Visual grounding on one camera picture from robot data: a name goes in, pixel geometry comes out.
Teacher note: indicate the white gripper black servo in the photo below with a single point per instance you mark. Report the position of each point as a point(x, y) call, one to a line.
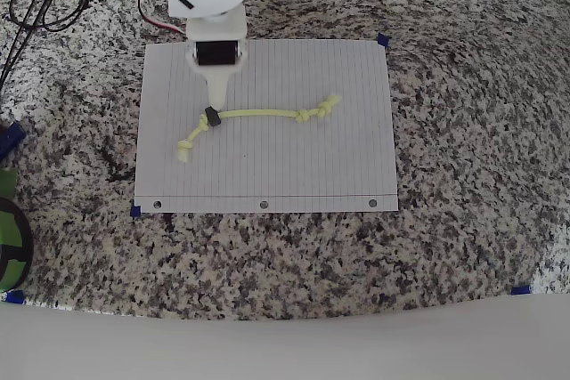
point(215, 54)

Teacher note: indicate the black hex nut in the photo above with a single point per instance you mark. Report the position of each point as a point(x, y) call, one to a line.
point(213, 116)

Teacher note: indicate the lined white paper sheet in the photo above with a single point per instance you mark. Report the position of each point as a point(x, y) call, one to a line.
point(289, 162)

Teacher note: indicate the blue tape piece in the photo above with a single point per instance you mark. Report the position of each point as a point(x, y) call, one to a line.
point(135, 211)
point(14, 296)
point(521, 290)
point(384, 40)

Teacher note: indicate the green tape piece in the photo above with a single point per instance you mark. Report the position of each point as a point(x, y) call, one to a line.
point(6, 182)

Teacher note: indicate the black and green round disc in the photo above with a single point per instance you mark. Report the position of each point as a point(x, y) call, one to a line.
point(9, 224)

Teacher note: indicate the white backdrop board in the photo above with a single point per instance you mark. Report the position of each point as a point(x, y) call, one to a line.
point(285, 349)

